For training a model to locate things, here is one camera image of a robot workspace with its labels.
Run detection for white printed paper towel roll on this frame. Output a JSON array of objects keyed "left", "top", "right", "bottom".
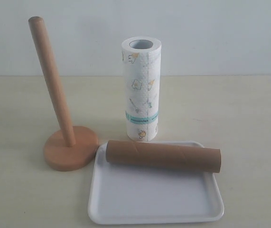
[{"left": 121, "top": 37, "right": 161, "bottom": 142}]

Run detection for brown cardboard tube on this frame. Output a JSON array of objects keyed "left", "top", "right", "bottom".
[{"left": 105, "top": 140, "right": 222, "bottom": 173}]

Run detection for wooden paper towel holder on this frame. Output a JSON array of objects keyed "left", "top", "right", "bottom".
[{"left": 28, "top": 16, "right": 99, "bottom": 171}]

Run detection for white rectangular plastic tray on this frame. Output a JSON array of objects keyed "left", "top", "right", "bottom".
[{"left": 88, "top": 144, "right": 224, "bottom": 225}]

